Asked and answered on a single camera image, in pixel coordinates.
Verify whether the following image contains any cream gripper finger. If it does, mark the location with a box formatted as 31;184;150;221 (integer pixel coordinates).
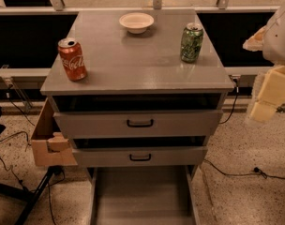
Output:
248;66;285;122
243;26;266;52

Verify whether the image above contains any white bowl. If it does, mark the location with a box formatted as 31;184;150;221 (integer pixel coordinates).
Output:
119;12;154;34

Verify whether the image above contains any black drawer handle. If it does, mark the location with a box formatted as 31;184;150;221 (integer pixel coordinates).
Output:
129;154;152;162
127;119;154;128

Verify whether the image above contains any red coke can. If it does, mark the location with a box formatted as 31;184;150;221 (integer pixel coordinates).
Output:
58;37;87;82

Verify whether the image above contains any grey top drawer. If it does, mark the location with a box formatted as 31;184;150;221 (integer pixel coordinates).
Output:
53;110;222;139

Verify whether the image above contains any black cable left floor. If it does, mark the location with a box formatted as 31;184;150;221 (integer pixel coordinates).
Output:
0;84;36;186

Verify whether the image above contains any metal window rail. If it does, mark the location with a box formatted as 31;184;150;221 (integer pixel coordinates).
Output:
0;0;285;90

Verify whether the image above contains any black middle drawer handle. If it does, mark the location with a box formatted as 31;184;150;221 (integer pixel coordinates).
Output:
129;154;152;162

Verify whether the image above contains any brown cardboard box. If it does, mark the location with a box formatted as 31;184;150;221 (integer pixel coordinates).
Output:
31;99;77;167

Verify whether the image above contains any grey middle drawer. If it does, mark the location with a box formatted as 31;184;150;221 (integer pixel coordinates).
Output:
72;146;207;167

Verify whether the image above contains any grey open bottom drawer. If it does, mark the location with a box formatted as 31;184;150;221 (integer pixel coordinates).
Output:
88;166;201;225

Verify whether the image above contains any black cable right floor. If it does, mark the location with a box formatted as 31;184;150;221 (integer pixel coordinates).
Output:
203;158;285;182

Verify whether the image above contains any black tripod stand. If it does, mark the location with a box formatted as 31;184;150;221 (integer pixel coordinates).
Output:
0;166;65;225

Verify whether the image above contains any black cable floor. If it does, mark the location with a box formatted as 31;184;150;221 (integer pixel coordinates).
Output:
203;158;285;182
0;84;36;186

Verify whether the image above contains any black top drawer handle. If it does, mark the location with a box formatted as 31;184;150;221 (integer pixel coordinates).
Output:
127;119;154;128

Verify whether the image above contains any green soda can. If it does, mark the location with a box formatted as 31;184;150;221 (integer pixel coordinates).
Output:
180;22;203;63

